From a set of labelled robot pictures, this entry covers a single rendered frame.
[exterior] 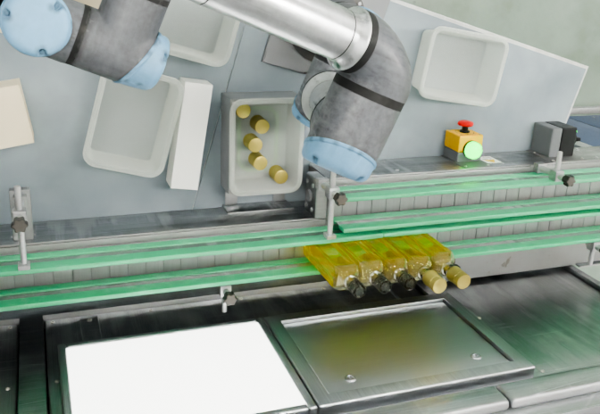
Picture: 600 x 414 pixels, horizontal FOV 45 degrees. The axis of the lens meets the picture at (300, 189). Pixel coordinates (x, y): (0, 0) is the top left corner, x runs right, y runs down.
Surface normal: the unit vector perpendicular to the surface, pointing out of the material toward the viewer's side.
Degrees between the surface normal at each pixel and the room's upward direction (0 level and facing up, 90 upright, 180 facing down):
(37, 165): 0
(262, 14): 30
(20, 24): 0
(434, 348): 90
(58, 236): 90
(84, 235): 90
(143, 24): 22
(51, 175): 0
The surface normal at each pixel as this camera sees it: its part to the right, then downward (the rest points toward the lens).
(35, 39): 0.34, 0.31
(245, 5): 0.26, 0.75
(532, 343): 0.05, -0.95
